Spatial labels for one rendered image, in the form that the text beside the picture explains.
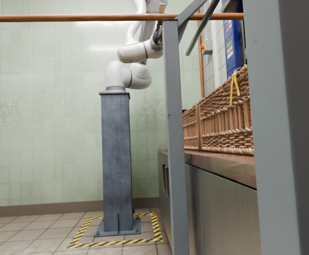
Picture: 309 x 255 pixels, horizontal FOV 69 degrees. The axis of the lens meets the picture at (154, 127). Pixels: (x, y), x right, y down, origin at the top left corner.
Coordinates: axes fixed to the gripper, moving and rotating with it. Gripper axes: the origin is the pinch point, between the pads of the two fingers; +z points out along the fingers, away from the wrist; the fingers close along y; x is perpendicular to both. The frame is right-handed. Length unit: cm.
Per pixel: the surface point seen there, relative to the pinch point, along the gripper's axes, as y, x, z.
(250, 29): 51, 5, 84
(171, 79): 41, 4, 39
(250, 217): 68, 0, 71
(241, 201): 67, 0, 69
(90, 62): -26, 58, -123
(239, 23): -17, -55, -36
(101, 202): 111, 51, -121
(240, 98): 51, -6, 60
